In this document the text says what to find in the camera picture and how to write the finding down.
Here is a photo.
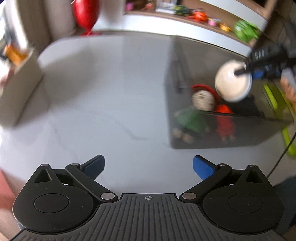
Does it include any orange pumpkin toy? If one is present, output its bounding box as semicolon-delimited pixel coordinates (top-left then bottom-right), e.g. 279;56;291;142
188;11;208;23

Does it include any round beige zipper pouch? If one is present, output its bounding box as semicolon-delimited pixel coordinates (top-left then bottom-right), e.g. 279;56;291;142
215;60;252;102

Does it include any person right hand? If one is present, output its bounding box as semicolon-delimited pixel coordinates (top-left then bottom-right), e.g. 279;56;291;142
280;68;295;111

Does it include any cream rectangular desk organizer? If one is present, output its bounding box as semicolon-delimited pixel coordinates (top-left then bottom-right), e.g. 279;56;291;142
1;49;43;128

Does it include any green bin lid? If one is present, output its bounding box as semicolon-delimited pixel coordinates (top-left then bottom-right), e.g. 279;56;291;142
263;83;295;158

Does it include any crochet doll green dress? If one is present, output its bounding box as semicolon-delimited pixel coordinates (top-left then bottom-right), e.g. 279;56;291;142
171;84;220;144

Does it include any pink toy cup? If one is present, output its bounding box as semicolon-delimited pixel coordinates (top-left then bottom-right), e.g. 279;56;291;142
207;18;221;27

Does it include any red floor vase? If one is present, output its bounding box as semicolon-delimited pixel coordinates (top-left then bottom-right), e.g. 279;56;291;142
71;0;101;36

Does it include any smoky transparent storage bin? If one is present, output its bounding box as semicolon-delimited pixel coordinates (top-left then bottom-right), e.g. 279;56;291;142
165;37;294;149

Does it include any yellow toy pot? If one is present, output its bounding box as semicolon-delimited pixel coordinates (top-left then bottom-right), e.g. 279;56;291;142
220;23;232;32

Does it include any green plastic bag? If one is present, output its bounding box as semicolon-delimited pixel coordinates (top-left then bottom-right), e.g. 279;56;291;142
233;20;259;43

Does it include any orange toy in organizer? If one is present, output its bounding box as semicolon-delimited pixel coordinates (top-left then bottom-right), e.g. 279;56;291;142
4;44;28;66

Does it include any white wall shelf unit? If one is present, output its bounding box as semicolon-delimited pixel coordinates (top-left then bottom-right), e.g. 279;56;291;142
94;1;277;56

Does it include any green toy tractor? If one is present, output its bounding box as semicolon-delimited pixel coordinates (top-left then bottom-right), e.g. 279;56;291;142
174;5;192;17

